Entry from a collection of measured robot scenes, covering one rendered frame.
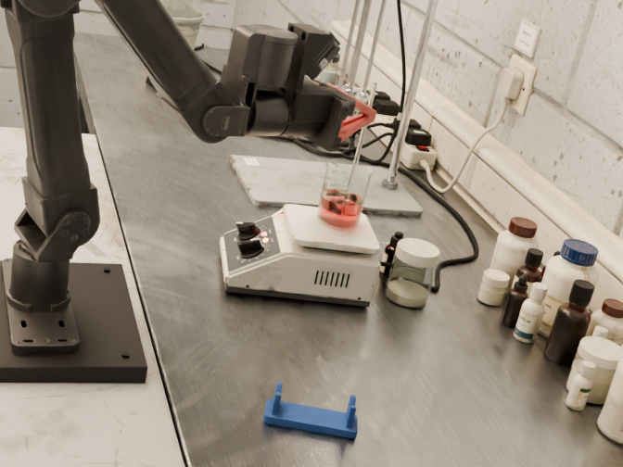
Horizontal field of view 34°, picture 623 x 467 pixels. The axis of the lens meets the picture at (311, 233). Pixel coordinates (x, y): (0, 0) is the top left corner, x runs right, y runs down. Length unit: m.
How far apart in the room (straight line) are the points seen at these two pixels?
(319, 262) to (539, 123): 0.57
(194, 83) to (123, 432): 0.38
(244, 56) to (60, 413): 0.44
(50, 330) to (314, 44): 0.44
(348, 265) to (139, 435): 0.41
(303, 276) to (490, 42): 0.75
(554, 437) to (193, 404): 0.41
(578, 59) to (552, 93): 0.08
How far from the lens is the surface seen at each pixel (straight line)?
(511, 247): 1.47
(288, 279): 1.32
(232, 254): 1.35
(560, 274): 1.39
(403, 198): 1.75
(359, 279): 1.33
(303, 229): 1.33
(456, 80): 2.02
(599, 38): 1.62
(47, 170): 1.10
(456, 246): 1.63
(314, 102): 1.22
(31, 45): 1.04
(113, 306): 1.21
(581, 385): 1.26
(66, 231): 1.12
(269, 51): 1.17
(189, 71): 1.12
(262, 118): 1.19
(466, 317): 1.41
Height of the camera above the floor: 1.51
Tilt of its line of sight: 23 degrees down
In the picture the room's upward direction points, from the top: 12 degrees clockwise
